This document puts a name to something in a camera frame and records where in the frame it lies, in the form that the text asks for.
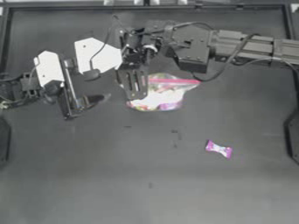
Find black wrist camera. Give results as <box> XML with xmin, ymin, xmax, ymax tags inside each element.
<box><xmin>81</xmin><ymin>68</ymin><xmax>102</xmax><ymax>82</ymax></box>

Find purple candy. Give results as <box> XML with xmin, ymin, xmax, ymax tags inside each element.
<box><xmin>204</xmin><ymin>139</ymin><xmax>233</xmax><ymax>159</ymax></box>

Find clear bag with pink zip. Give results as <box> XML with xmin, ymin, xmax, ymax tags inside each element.
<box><xmin>125</xmin><ymin>73</ymin><xmax>201</xmax><ymax>112</ymax></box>

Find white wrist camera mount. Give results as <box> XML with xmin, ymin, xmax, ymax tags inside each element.
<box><xmin>73</xmin><ymin>37</ymin><xmax>124</xmax><ymax>74</ymax></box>
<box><xmin>32</xmin><ymin>50</ymin><xmax>65</xmax><ymax>88</ymax></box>

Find black camera cable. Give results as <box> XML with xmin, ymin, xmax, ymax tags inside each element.
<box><xmin>89</xmin><ymin>14</ymin><xmax>132</xmax><ymax>73</ymax></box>

